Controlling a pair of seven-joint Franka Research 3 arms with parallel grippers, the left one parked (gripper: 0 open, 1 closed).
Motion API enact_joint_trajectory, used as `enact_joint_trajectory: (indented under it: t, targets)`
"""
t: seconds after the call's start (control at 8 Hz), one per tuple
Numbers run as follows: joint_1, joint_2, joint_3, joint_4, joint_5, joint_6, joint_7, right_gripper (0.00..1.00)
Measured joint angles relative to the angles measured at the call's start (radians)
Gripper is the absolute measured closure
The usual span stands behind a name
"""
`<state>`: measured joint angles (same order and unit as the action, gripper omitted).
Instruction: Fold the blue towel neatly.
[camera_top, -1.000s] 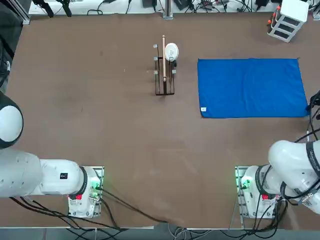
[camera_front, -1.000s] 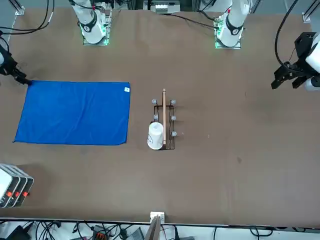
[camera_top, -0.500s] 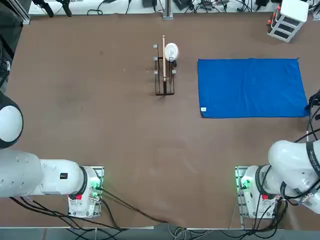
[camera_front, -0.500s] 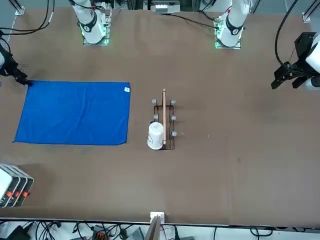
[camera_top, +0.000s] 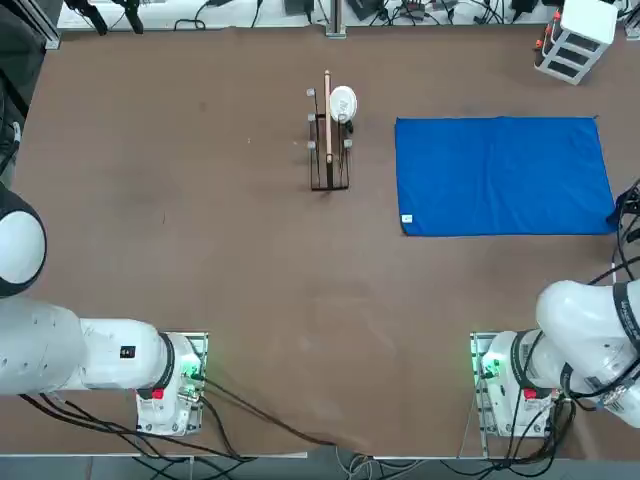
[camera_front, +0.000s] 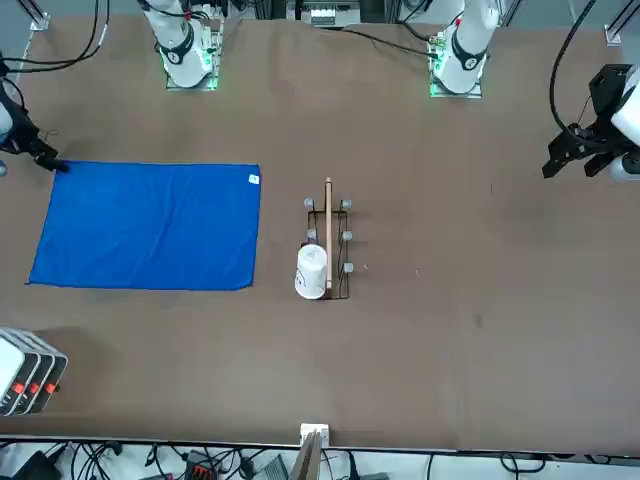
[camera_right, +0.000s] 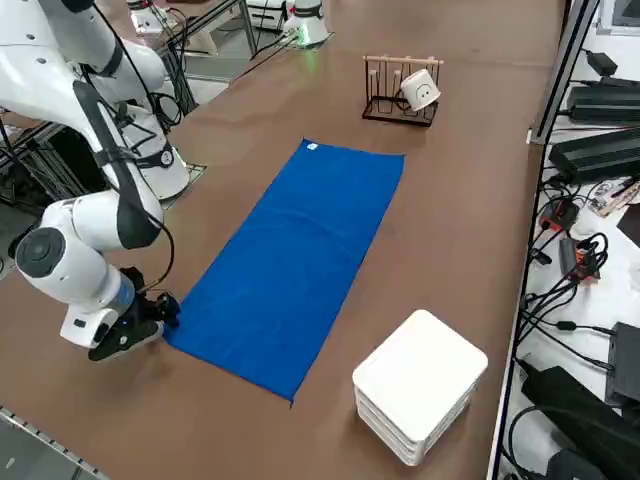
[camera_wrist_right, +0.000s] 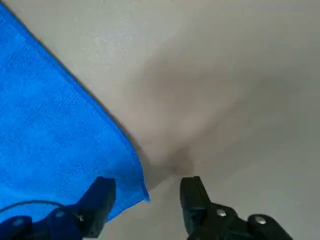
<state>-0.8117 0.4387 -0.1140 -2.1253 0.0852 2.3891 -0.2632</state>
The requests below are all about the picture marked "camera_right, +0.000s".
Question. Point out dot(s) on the aluminium camera post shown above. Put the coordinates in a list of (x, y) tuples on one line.
[(560, 85)]

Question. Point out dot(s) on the white smiley cup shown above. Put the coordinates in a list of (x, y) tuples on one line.
[(420, 92)]

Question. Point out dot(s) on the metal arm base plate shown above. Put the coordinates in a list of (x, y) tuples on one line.
[(196, 170)]

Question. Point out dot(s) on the long black power brick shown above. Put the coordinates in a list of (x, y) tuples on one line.
[(605, 105), (595, 152)]

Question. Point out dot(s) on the blue towel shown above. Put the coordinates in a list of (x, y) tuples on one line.
[(295, 250)]

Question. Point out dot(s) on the small black adapter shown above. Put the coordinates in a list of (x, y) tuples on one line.
[(602, 62)]

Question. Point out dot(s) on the black wrist bracket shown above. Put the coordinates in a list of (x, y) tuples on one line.
[(120, 345)]

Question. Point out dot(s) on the black box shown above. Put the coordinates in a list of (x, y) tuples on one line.
[(627, 365)]

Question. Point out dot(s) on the grey metal rail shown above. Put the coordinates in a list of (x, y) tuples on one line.
[(40, 434)]

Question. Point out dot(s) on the grey adapter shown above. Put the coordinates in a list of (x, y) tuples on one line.
[(567, 255)]

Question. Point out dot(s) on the circuit board with papers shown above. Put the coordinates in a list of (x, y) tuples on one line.
[(612, 192)]

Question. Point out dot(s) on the black orange hub device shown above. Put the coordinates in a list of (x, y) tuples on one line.
[(562, 212), (590, 270)]

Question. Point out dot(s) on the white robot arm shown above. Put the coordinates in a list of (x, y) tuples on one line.
[(85, 225), (307, 15)]

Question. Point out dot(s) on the large black power adapter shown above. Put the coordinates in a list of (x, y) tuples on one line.
[(575, 415)]

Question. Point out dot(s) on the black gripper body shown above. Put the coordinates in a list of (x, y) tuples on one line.
[(145, 305)]

